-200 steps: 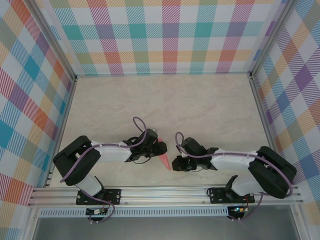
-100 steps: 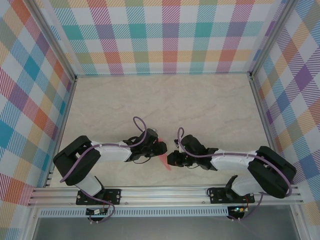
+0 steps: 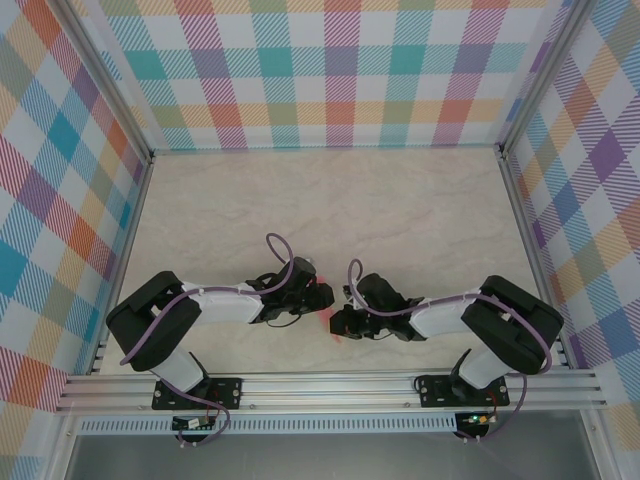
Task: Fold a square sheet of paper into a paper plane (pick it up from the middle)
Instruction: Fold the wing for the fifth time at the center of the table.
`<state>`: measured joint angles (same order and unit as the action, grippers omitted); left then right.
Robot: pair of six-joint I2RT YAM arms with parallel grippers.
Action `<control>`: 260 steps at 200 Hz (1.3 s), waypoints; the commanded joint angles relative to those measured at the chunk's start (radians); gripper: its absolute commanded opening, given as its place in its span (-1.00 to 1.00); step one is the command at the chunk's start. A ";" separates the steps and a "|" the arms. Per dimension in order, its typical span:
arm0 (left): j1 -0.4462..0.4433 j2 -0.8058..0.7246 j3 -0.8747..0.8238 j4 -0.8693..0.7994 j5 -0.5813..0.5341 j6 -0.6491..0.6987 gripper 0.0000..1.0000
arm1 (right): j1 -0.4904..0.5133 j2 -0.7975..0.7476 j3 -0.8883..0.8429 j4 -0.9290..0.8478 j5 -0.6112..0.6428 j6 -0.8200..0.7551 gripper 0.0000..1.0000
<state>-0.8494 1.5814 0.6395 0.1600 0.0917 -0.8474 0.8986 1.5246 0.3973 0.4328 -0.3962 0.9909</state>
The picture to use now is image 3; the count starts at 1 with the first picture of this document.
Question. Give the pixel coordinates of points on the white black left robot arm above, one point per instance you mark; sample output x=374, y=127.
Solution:
x=225, y=305

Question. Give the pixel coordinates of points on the aluminium side rail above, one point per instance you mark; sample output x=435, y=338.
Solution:
x=535, y=265
x=123, y=265

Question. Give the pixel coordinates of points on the grey metal panel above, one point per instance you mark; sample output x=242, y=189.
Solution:
x=325, y=457

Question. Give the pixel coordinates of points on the aluminium frame post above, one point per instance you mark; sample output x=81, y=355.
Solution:
x=109, y=82
x=539, y=75

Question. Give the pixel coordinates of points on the small circuit board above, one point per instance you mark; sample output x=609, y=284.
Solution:
x=477, y=419
x=192, y=424

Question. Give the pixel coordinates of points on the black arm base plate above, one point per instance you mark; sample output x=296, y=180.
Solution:
x=430, y=392
x=230, y=392

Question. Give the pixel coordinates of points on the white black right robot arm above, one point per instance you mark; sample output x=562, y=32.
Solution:
x=435, y=315

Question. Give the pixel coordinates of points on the aluminium mounting rail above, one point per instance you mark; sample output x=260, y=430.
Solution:
x=325, y=392

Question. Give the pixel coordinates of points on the pink square paper sheet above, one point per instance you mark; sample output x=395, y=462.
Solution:
x=326, y=316

